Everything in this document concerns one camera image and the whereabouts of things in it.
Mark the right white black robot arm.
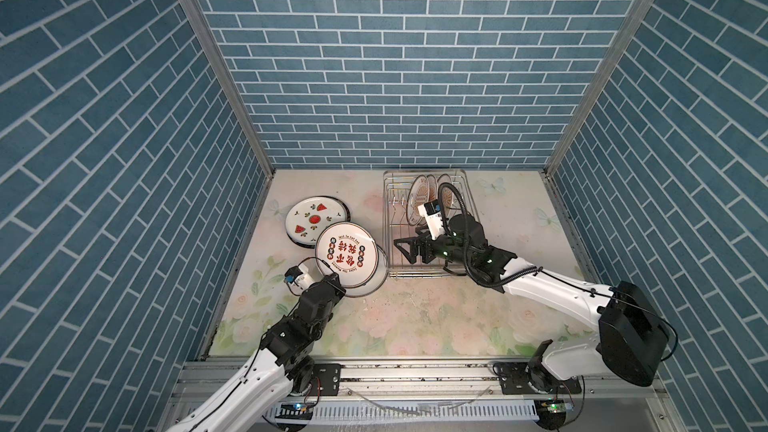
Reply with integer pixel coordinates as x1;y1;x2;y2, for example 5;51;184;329
393;214;678;392

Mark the silver wire dish rack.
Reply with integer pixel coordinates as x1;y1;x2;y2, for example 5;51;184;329
382;169;492;281

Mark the green circuit board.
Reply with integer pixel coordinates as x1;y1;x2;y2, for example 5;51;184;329
275;403;315;422
534;399;573;422

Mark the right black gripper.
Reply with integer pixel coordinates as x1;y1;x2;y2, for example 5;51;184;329
393;224;473;270

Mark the left green circuit board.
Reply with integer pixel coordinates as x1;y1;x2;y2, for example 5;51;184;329
275;403;315;422

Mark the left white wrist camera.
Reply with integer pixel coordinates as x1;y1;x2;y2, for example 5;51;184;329
284;264;316;296

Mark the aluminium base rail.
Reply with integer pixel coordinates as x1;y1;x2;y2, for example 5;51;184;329
167;356;679;427

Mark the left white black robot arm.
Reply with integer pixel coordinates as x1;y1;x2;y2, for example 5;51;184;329
170;273;346;431

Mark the right green circuit board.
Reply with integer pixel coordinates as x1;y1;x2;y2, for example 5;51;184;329
534;399;573;422

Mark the red rim white plate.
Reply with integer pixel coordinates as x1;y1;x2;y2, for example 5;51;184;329
405;175;436;226

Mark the patterned brown white plate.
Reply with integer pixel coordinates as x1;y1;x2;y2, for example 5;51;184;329
315;222;379;289

